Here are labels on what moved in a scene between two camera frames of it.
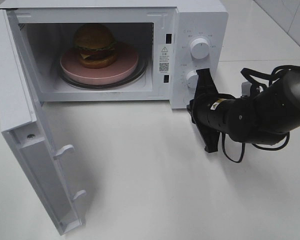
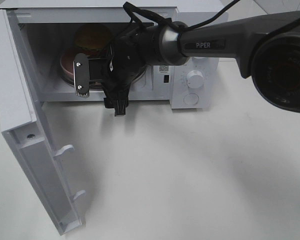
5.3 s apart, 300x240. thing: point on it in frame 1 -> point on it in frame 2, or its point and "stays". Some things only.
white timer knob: x=192 y=78 stays
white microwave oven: x=96 y=51 stays
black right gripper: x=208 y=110 -> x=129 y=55
